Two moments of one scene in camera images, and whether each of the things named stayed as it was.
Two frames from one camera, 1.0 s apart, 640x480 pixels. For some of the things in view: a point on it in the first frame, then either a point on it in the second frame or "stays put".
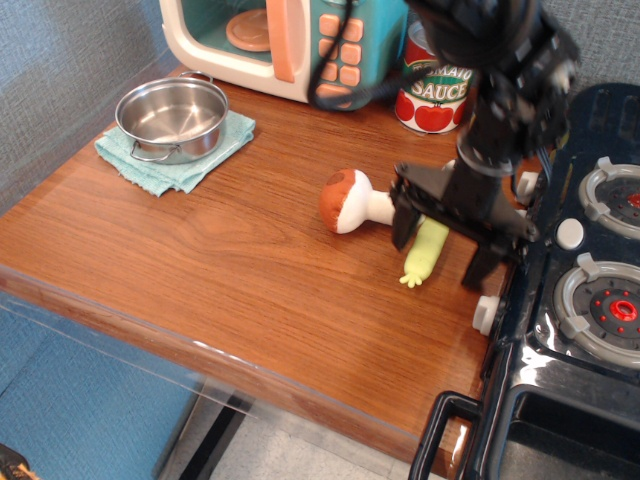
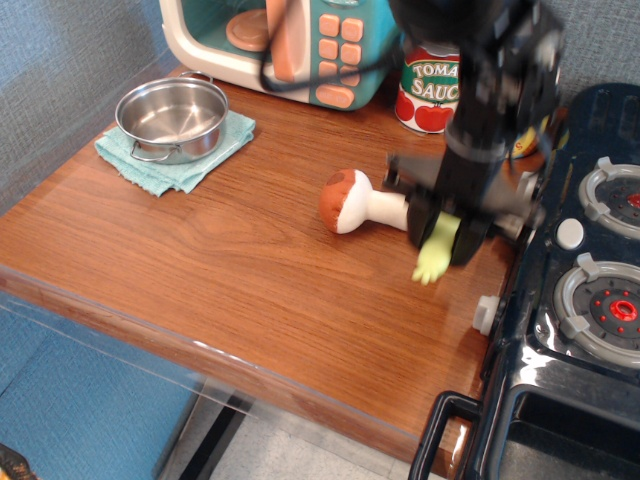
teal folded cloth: [113, 148] stays put
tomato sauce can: [432, 97] stays put
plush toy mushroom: [347, 201] stays put
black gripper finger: [487, 257] -> [469, 238]
